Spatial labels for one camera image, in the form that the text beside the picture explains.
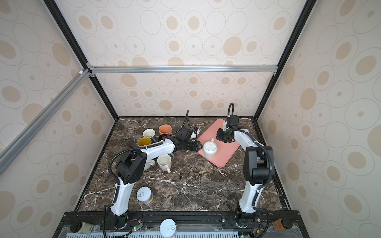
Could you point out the cream speckled mug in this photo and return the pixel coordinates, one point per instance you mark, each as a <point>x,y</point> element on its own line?
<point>149,163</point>

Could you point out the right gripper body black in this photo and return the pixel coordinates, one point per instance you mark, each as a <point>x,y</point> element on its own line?
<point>223,136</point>

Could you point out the brown bottle on rail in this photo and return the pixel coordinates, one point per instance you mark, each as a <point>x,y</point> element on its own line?
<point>282,224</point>

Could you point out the white can on rail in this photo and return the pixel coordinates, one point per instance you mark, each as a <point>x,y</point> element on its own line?
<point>168,228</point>

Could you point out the orange label tin can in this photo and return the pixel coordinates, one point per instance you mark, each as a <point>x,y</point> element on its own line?
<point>145,195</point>

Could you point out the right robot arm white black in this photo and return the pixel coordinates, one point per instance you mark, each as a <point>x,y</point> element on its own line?
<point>258,168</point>

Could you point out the blue butterfly mug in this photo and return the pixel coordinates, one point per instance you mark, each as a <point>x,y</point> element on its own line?
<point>145,141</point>

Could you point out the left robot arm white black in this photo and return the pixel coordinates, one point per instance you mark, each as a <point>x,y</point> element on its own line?
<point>127,168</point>

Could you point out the cream and pink mug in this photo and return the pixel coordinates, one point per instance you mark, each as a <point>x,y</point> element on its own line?
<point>165,129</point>

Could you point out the grey mug white interior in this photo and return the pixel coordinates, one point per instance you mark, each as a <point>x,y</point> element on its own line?
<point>149,133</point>

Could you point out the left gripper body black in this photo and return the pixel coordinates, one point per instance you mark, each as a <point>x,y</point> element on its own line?
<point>189,146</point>

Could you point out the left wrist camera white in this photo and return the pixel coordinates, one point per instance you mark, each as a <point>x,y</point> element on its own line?
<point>195,133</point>

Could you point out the pink plastic tray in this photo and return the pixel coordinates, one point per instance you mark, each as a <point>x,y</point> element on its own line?
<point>224,150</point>

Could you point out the pale pink mug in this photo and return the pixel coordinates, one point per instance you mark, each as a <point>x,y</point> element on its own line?
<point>165,162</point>

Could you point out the back aluminium crossbar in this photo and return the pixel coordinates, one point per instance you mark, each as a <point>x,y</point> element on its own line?
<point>184,69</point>

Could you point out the left aluminium crossbar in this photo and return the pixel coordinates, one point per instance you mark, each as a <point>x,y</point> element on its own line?
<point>22,140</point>

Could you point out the aluminium crossbar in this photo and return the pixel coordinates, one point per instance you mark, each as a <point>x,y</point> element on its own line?
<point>184,69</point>
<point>22,140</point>

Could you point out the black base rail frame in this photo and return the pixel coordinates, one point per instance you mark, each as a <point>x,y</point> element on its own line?
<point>190,224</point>

